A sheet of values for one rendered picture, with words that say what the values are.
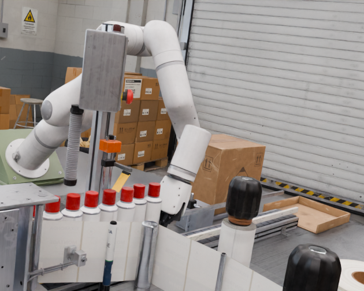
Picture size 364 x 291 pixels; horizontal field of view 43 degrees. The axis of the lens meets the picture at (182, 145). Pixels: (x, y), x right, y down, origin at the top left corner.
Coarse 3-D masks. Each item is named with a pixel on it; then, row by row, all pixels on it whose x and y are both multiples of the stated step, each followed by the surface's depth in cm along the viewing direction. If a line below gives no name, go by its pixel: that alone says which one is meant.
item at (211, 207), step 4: (272, 192) 186; (276, 192) 187; (280, 192) 189; (264, 196) 181; (268, 196) 183; (272, 196) 185; (216, 204) 160; (220, 204) 161; (224, 204) 163; (196, 208) 153; (200, 208) 153; (204, 208) 155; (208, 208) 156; (212, 208) 158; (216, 208) 160; (184, 212) 148; (188, 212) 149; (192, 212) 151; (196, 212) 152
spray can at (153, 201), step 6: (150, 186) 129; (156, 186) 129; (150, 192) 129; (156, 192) 129; (144, 198) 130; (150, 198) 129; (156, 198) 130; (150, 204) 129; (156, 204) 129; (150, 210) 129; (156, 210) 129; (150, 216) 129; (156, 216) 130
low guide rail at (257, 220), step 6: (288, 210) 182; (294, 210) 185; (264, 216) 170; (270, 216) 172; (276, 216) 176; (282, 216) 179; (258, 222) 167; (216, 228) 151; (192, 234) 143; (198, 234) 143; (204, 234) 145; (210, 234) 148; (216, 234) 150; (198, 240) 144
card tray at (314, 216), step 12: (264, 204) 201; (276, 204) 208; (288, 204) 216; (300, 204) 221; (312, 204) 218; (324, 204) 213; (300, 216) 203; (312, 216) 205; (324, 216) 208; (336, 216) 210; (348, 216) 204; (312, 228) 189; (324, 228) 189
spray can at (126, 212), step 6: (126, 186) 124; (126, 192) 121; (132, 192) 122; (120, 198) 123; (126, 198) 121; (132, 198) 123; (120, 204) 121; (126, 204) 121; (132, 204) 122; (120, 210) 121; (126, 210) 121; (132, 210) 122; (120, 216) 121; (126, 216) 121; (132, 216) 123
